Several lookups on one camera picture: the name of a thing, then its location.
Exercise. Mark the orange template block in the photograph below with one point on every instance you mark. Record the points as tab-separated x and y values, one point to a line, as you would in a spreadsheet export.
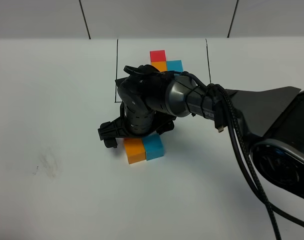
160	65

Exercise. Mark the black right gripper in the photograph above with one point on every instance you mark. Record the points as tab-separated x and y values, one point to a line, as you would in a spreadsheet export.
135	124

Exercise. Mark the blue template block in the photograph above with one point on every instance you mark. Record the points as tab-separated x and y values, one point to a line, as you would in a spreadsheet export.
174	65

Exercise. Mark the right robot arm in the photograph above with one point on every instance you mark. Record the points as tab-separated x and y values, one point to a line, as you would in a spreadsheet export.
270	123

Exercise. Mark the red template block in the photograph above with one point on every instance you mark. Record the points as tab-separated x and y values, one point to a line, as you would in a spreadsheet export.
157	56

